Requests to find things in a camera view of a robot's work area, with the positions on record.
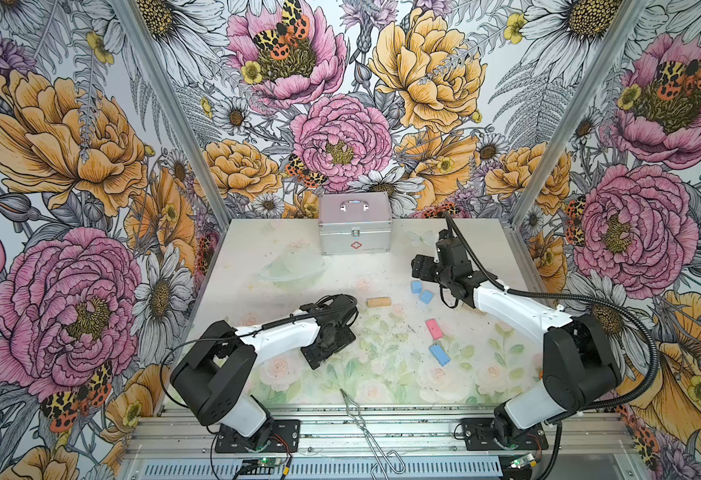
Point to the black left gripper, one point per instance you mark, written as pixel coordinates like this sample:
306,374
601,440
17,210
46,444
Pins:
312,355

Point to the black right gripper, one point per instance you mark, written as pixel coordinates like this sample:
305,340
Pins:
422,267

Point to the natural wood block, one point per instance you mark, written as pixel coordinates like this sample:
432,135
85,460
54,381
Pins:
378,302

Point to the pink rectangular block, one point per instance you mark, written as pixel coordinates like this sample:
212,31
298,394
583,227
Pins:
434,329

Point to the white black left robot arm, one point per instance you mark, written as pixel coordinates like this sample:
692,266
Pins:
210,379

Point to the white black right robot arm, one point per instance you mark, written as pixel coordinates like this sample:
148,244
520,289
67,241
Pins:
578,363

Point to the blue rectangular block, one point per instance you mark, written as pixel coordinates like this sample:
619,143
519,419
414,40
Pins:
439,354

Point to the light blue cube right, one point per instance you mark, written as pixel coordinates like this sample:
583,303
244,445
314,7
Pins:
425,296

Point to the light blue cube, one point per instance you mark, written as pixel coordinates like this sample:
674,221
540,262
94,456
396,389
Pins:
416,287
425,296

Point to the light blue cube left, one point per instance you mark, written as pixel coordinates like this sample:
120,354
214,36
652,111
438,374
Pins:
416,287

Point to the clear plastic bowl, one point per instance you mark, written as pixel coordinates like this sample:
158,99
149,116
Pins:
294,270

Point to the silver aluminium case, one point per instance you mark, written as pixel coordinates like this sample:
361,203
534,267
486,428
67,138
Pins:
351,223

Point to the left green circuit board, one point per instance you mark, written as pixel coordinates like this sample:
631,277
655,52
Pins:
265,465

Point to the green circuit board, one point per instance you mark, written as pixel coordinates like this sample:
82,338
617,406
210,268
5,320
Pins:
526,461
265,465

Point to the right green circuit board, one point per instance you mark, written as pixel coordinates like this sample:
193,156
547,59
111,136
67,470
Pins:
526,461

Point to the metal wire tongs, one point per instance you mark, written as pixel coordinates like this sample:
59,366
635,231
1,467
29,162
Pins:
384,462

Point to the aluminium rail frame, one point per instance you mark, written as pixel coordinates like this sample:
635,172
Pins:
328,431

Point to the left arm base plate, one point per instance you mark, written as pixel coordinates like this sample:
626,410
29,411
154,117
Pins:
275,436

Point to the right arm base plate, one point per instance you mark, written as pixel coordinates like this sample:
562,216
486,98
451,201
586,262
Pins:
490,434

